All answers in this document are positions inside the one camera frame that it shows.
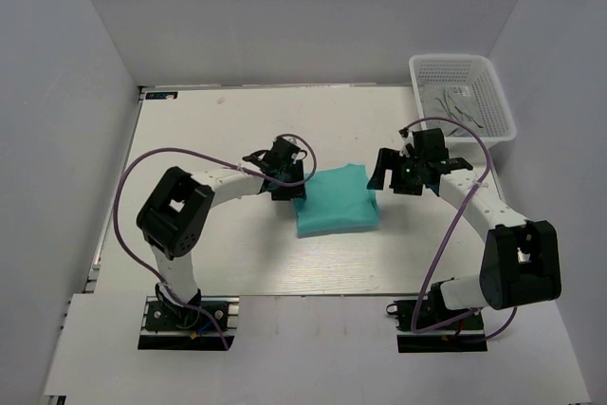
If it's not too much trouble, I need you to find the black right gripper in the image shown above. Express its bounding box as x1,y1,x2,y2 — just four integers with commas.
368,148,426,196

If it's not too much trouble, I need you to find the teal green t shirt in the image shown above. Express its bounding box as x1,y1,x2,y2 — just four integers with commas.
293,164,380,238

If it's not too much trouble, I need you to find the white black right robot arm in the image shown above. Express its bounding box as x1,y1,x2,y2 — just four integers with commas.
367,128,562,328

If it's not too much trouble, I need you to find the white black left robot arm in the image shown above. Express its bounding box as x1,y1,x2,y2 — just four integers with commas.
136,134,311,328

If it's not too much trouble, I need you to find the grey t shirt in basket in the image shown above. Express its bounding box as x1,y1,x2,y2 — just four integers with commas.
418,84,486,135

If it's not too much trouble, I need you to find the white plastic mesh basket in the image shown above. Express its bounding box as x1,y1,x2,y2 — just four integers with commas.
409,54,517,147

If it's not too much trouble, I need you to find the blue label sticker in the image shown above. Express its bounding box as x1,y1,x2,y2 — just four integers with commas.
145,91,178,101

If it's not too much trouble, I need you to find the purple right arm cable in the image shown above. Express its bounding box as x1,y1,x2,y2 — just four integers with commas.
398,116,519,341

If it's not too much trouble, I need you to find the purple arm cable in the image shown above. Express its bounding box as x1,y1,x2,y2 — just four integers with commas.
398,116,519,341
114,133,317,349

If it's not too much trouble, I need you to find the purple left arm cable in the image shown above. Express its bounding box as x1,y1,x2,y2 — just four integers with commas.
114,133,317,349

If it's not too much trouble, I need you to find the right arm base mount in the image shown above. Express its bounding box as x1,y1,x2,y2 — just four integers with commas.
386,299,487,354

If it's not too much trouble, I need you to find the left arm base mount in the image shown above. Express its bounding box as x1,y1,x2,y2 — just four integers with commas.
138,296,239,352

